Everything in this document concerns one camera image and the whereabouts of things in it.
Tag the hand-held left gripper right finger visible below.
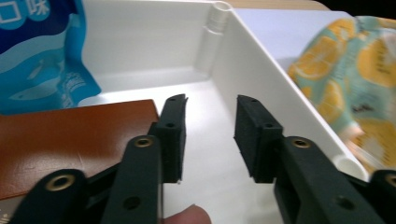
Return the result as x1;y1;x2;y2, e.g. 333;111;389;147
233;94;284;184

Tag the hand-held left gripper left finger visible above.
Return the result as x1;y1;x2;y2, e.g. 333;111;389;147
154;93;189;184

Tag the citrus print fabric bag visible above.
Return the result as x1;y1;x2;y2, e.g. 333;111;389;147
287;16;396;175

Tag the brown drink carton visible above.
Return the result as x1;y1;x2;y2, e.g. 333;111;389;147
0;99;161;201

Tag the white plastic box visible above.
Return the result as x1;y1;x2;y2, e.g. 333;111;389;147
76;0;371;224

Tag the blue snack pouch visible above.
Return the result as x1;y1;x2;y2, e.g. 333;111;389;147
0;0;103;116

